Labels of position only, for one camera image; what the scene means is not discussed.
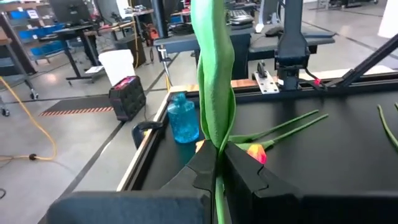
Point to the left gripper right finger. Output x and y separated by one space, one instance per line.
258 193

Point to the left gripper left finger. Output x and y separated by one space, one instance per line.
174 199

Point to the orange artificial tulip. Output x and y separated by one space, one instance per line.
257 154
248 137

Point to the black artificial tulip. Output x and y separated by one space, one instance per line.
214 77

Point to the red tulips bunch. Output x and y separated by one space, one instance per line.
386 129

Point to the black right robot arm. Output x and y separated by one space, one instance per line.
292 46

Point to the blue glass vase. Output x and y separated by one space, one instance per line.
183 121

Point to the black table clamp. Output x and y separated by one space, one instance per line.
146 126

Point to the silver metal mounting plate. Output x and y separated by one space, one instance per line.
266 84

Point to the black hazard-striped floor mat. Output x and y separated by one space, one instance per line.
77 104

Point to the grey office desk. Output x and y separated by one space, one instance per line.
217 42

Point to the dark computer mouse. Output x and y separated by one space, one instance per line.
275 30

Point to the black keyboard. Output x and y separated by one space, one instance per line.
241 17

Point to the black standing desk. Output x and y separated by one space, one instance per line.
74 31

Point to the shelf with blue bins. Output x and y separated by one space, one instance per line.
40 32

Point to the black computer monitor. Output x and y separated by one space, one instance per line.
70 11

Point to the black diagonal frame strut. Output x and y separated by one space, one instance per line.
367 62

